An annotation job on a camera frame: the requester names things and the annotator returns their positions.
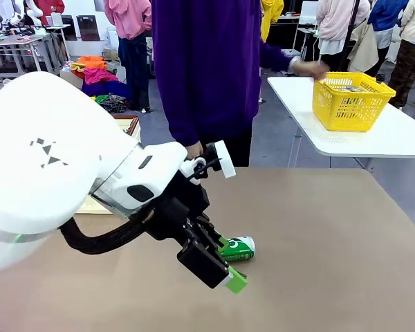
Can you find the colourful clothes pile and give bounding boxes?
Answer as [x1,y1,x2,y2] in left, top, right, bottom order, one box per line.
[69,55,132,116]

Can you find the white table leg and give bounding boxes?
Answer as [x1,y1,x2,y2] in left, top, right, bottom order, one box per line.
[288,126,304,169]

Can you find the person's right forearm purple sleeve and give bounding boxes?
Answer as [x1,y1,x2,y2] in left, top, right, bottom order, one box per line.
[166,79,202,149]

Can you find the person's left hand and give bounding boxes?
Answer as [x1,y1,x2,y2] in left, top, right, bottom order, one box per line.
[289,57,330,82]

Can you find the black left arm cable sleeve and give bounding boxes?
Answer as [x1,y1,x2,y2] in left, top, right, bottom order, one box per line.
[59,206,157,257]

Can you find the person in yellow jacket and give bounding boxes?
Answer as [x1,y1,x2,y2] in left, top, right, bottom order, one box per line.
[260,0,285,44]

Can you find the white floor box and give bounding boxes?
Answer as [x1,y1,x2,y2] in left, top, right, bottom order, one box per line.
[104,24,120,50]

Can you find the yellow plastic basket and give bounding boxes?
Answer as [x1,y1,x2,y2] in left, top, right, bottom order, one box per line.
[312,71,397,133]

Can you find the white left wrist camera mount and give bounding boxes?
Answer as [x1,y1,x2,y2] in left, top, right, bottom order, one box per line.
[178,139,237,186]

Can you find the person's right hand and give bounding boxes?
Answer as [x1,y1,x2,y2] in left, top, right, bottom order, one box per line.
[185,139,205,160]

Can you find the person in red top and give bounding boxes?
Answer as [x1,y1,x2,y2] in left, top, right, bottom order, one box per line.
[34,0,66,27]

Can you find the person in blue jacket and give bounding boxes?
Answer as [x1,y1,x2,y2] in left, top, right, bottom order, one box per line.
[367,0,411,79]

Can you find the cardboard box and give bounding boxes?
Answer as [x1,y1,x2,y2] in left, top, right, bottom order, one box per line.
[59,67,85,91]

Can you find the black panel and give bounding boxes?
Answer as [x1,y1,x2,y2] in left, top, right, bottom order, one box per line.
[59,15,78,42]
[75,15,98,43]

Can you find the person in purple sweater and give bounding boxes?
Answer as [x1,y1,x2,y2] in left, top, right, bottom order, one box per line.
[151,0,300,168]

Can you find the person in pale pink sweater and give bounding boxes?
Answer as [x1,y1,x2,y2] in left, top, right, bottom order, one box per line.
[315,0,371,72]

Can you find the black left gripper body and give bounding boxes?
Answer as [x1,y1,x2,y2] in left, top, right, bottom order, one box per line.
[146,179,212,243]

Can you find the grey workbench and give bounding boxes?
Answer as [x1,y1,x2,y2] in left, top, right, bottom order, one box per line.
[0,24,72,81]

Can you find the silver topped drink can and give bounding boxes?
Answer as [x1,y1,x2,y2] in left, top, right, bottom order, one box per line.
[332,85,367,94]

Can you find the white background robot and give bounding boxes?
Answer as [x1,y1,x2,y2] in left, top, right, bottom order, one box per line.
[6,0,48,36]

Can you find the green drink can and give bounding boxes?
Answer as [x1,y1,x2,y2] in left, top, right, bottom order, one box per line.
[216,236,257,265]

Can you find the black background desk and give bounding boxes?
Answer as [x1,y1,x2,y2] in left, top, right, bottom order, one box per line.
[262,12,320,57]

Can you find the cream basket brown handles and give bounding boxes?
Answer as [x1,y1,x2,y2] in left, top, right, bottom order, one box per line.
[74,115,142,216]

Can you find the beige hanging coat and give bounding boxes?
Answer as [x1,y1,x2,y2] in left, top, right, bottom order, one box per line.
[347,19,380,75]

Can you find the person in pink hoodie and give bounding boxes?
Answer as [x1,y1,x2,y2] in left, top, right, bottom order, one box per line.
[103,0,154,113]

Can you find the white side table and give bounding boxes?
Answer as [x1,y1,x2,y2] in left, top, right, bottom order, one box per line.
[266,76,415,160]

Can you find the person's left forearm purple sleeve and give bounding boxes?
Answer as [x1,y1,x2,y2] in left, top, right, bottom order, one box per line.
[259,37,299,74]

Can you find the person in camouflage trousers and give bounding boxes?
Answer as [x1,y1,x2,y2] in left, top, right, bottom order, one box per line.
[388,0,415,109]

